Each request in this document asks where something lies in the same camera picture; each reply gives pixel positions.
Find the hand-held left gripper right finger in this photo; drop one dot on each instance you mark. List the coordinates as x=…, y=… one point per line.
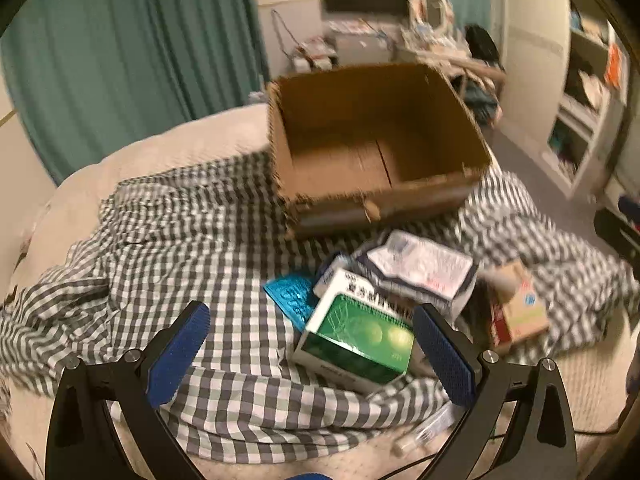
x=445, y=360

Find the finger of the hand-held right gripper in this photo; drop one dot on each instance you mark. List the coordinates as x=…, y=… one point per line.
x=617, y=235

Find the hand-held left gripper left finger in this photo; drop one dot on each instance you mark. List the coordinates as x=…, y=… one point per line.
x=182, y=355

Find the small brown orange box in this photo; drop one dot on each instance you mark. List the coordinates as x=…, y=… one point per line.
x=520, y=310

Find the white blue patterned packet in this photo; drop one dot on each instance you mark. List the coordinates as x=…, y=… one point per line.
x=420, y=265

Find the green white medicine box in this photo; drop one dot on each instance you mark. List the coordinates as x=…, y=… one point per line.
x=350, y=330

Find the blue blister pack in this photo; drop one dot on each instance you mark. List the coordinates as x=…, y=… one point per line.
x=290, y=295

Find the brown cardboard box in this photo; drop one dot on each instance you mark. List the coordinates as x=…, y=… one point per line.
x=350, y=125

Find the clear plastic tube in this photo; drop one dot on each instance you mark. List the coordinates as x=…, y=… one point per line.
x=415, y=437

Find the grey white checked cloth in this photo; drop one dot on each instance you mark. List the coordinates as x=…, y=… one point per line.
x=200, y=240

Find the orange garment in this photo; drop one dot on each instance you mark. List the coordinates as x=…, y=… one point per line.
x=616, y=65

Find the white wardrobe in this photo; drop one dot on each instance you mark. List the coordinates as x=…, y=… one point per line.
x=530, y=60

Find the wooden chair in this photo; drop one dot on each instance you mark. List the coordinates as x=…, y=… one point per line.
x=487, y=71

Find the black bag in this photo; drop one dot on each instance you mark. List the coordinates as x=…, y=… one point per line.
x=480, y=42

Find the white round mirror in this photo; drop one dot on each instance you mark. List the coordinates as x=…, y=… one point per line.
x=434, y=7

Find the wide green curtain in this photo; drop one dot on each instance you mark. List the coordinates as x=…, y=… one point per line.
x=125, y=50

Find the grey small fridge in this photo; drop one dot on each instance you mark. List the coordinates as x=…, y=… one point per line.
x=360, y=50

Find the white ribbed suitcase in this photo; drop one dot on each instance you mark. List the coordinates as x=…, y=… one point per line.
x=312, y=60

